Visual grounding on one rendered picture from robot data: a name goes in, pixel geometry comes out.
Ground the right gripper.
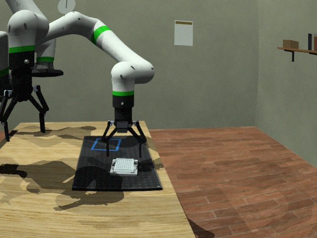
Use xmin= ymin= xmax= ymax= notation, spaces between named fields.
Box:
xmin=0 ymin=68 xmax=49 ymax=142

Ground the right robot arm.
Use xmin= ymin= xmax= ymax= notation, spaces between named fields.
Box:
xmin=0 ymin=0 xmax=50 ymax=92

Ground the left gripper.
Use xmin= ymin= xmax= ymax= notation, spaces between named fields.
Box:
xmin=101 ymin=108 xmax=147 ymax=158

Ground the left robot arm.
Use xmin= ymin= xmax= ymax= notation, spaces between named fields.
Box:
xmin=32 ymin=11 xmax=155 ymax=109

